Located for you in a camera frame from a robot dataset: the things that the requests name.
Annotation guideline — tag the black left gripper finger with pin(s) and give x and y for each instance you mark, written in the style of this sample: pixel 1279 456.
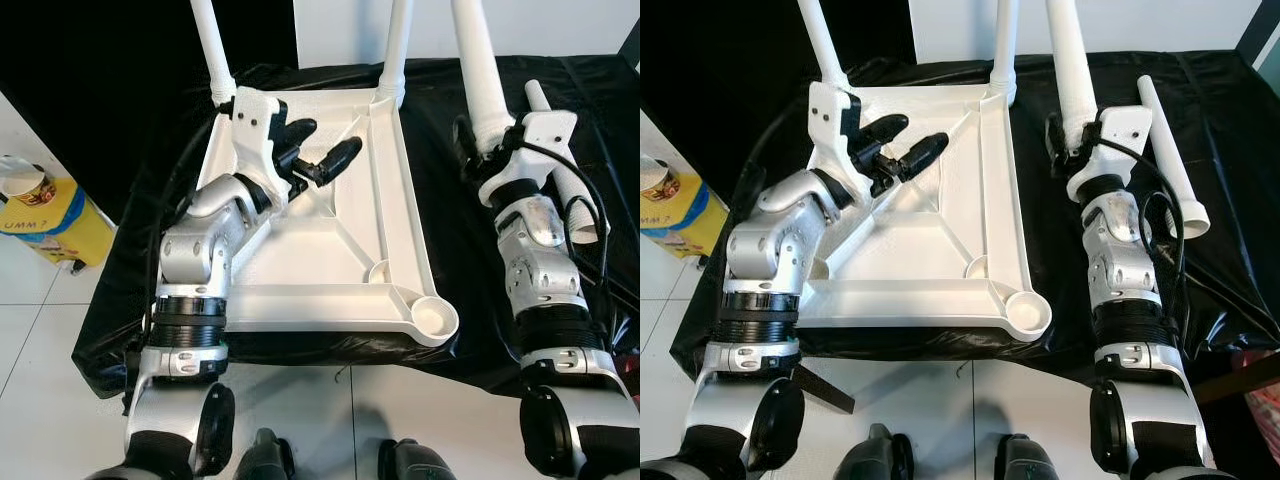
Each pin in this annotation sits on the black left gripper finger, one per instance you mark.
pixel 922 155
pixel 888 127
pixel 300 131
pixel 335 160

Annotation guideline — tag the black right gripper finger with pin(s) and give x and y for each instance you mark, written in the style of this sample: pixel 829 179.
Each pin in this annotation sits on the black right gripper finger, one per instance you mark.
pixel 1054 138
pixel 463 140

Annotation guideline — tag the white plastic children table top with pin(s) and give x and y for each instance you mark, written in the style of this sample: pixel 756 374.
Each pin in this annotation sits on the white plastic children table top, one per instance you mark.
pixel 940 250
pixel 330 250

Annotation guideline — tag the black plastic table cover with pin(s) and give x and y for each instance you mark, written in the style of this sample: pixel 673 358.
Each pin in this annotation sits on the black plastic table cover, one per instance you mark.
pixel 1062 260
pixel 465 250

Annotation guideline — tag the printed paper cup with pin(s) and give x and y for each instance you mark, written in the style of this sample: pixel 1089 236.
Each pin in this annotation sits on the printed paper cup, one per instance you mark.
pixel 657 182
pixel 28 182

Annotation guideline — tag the black door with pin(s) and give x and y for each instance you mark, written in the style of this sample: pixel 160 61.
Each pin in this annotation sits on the black door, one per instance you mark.
pixel 720 70
pixel 100 70

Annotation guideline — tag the thin dark floor thread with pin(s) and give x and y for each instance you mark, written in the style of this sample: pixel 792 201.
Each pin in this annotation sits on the thin dark floor thread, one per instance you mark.
pixel 960 370
pixel 343 375

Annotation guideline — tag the red patterned plastic bag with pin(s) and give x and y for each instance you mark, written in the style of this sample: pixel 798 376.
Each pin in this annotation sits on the red patterned plastic bag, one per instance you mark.
pixel 628 370
pixel 1260 440

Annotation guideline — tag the dark brown wooden bar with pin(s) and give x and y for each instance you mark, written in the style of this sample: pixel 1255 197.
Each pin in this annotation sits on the dark brown wooden bar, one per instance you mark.
pixel 1240 390

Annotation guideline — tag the dark grey robot left leg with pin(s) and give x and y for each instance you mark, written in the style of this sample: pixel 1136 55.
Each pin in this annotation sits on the dark grey robot left leg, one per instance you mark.
pixel 265 458
pixel 875 458

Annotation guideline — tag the dark grey robot leg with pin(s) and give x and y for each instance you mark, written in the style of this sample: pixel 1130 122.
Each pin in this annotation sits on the dark grey robot leg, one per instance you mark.
pixel 415 462
pixel 1025 460
pixel 875 458
pixel 265 458

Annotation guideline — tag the dark grey robot right leg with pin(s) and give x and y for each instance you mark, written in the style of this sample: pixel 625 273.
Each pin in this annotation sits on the dark grey robot right leg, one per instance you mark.
pixel 1025 460
pixel 415 462

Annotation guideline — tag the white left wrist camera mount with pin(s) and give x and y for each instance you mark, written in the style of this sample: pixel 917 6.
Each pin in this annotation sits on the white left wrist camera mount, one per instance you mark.
pixel 255 125
pixel 830 120

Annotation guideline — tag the dark grey door frame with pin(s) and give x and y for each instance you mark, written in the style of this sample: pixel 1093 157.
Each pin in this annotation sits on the dark grey door frame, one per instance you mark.
pixel 630 40
pixel 1260 30

